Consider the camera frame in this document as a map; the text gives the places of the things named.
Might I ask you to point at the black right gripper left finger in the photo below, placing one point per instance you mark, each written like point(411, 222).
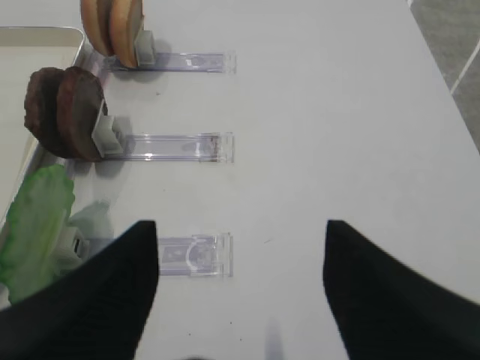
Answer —
point(98, 311)

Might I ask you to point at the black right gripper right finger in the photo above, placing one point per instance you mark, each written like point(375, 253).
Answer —
point(385, 310)

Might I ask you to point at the clear acrylic lettuce rack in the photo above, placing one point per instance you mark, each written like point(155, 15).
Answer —
point(192, 256)

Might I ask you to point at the brown meat patty rear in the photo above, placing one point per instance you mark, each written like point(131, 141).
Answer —
point(40, 106)

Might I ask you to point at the brown meat patty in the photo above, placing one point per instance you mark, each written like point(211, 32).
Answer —
point(79, 101)
point(40, 106)

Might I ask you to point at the brown meat patty front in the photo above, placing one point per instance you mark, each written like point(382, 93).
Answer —
point(79, 101)

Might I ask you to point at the clear acrylic patty rack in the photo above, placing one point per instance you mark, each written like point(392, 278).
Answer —
point(114, 143)

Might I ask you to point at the clear acrylic bun rack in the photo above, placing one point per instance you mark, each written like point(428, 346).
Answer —
point(150, 60)

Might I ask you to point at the white metal tray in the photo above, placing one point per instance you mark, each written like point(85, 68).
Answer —
point(33, 60)

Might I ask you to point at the sugared bun slice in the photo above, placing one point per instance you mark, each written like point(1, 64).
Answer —
point(95, 15)

